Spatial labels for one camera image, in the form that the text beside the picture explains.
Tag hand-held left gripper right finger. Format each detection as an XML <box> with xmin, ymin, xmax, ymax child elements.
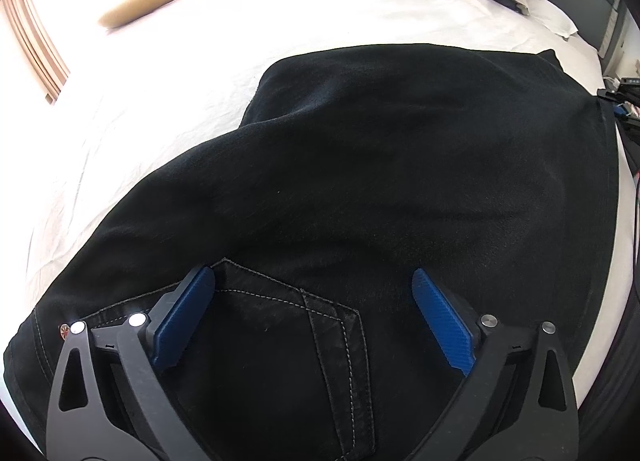
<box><xmin>400</xmin><ymin>268</ymin><xmax>581</xmax><ymax>461</ymax></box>

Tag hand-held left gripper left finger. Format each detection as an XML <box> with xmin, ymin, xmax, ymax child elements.
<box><xmin>45</xmin><ymin>264</ymin><xmax>217</xmax><ymax>461</ymax></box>

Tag black pants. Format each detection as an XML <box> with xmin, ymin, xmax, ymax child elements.
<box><xmin>2</xmin><ymin>43</ymin><xmax>621</xmax><ymax>461</ymax></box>

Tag white bed sheet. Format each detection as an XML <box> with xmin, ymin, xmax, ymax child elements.
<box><xmin>22</xmin><ymin>0</ymin><xmax>640</xmax><ymax>392</ymax></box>

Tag beige striped curtain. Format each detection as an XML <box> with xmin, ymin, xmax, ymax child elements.
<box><xmin>0</xmin><ymin>0</ymin><xmax>72</xmax><ymax>106</ymax></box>

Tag small white pillow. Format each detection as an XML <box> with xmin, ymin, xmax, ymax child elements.
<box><xmin>527</xmin><ymin>0</ymin><xmax>581</xmax><ymax>40</ymax></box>

